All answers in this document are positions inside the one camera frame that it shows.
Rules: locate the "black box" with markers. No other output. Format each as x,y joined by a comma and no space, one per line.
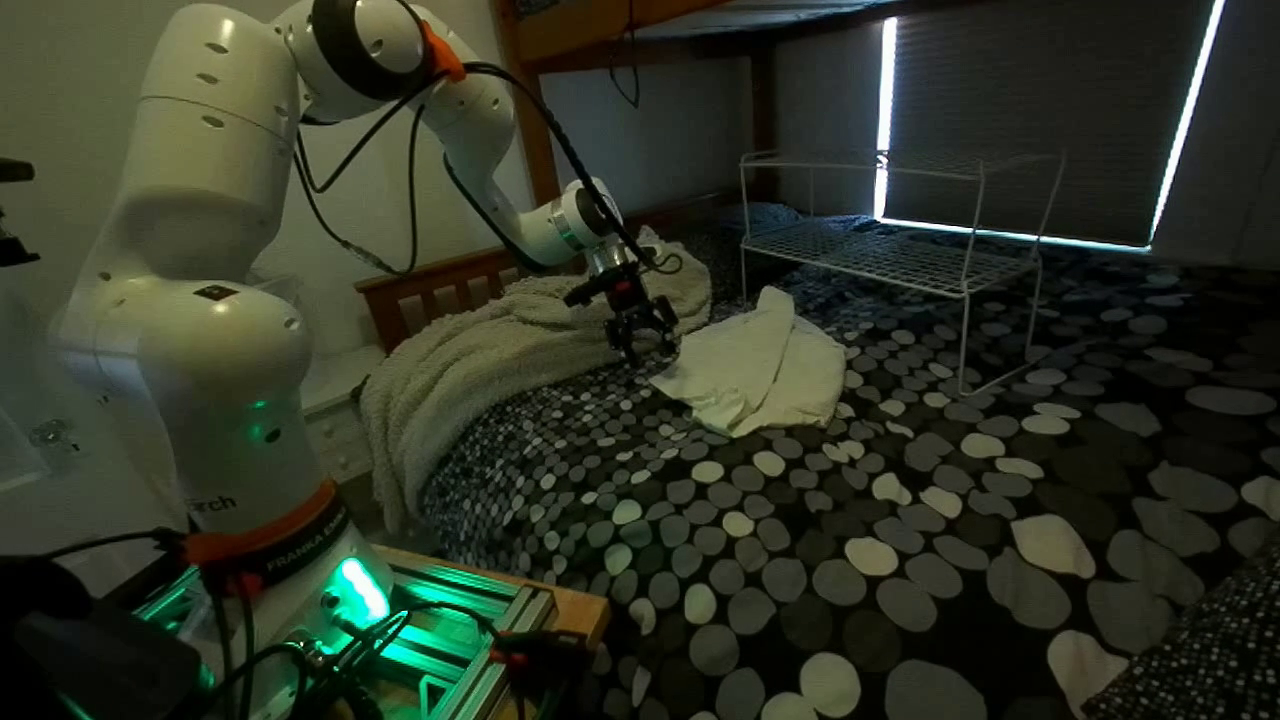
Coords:
83,654

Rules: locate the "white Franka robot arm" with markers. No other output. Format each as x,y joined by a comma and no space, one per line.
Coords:
201,241

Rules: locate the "aluminium base frame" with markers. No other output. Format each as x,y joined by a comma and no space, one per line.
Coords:
455,626

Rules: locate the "dark window blind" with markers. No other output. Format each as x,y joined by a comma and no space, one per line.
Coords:
1040,121

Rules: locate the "wooden bunk bed frame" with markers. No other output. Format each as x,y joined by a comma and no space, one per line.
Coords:
535,133

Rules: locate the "black clothes hanger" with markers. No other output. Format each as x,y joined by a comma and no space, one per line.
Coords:
626,81

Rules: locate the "small-dotted dark pillow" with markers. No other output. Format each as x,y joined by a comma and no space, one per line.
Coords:
1201,654

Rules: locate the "black spotted duvet cover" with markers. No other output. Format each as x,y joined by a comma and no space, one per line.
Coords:
933,535

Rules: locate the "white cloth towel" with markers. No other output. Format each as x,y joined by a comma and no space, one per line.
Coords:
761,372

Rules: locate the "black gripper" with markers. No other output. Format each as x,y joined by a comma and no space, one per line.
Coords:
611,288

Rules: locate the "cream knitted blanket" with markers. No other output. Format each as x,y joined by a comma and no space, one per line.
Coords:
464,372

